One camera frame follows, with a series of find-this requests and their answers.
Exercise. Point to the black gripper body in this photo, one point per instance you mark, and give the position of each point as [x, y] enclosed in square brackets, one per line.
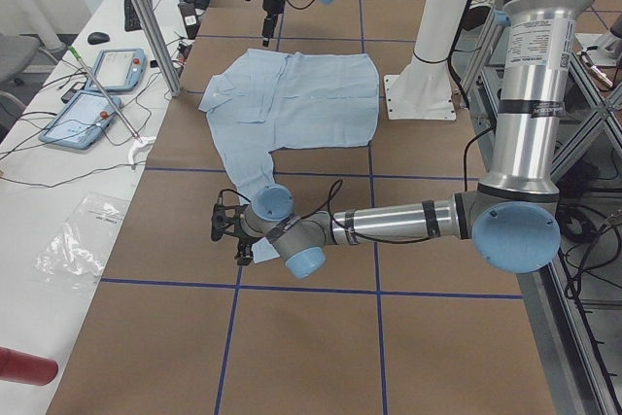
[244, 243]
[270, 10]

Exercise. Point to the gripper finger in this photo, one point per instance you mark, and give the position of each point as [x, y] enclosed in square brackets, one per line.
[244, 257]
[268, 29]

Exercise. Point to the blue teach pendant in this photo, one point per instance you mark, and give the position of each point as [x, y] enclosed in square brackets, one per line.
[80, 123]
[120, 70]

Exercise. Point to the clear plastic bag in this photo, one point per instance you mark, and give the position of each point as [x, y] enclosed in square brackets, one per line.
[78, 253]

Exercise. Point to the near blue teach pendant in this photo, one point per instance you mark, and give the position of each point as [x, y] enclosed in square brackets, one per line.
[80, 123]

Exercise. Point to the black keyboard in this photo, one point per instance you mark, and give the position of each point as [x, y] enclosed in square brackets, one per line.
[131, 19]

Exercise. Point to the white camera stand pillar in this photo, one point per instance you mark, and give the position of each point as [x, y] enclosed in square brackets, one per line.
[422, 91]

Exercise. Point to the light blue button shirt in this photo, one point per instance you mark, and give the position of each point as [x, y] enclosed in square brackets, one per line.
[265, 101]

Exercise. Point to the red cylinder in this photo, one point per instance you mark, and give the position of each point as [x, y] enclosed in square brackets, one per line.
[25, 368]

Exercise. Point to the black computer mouse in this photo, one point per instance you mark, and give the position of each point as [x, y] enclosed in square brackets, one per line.
[97, 38]

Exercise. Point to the long grabber stick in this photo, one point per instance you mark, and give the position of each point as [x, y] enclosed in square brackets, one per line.
[140, 142]

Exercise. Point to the far blue teach pendant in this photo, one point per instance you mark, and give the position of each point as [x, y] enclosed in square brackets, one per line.
[120, 70]

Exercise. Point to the aluminium frame post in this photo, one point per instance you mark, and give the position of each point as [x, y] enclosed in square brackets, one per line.
[159, 49]

